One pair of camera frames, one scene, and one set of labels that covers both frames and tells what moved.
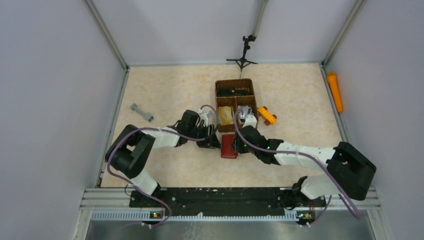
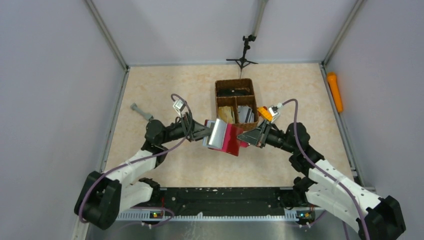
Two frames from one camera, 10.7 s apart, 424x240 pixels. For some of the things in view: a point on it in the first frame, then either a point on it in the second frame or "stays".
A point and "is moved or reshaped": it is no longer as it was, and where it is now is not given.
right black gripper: x=240 y=140 → x=262 y=135
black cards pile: x=231 y=92 stays
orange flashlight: x=333 y=80 stays
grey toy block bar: x=147 y=116 stays
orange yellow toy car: x=266 y=115 stays
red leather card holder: x=227 y=150 is moved or reshaped
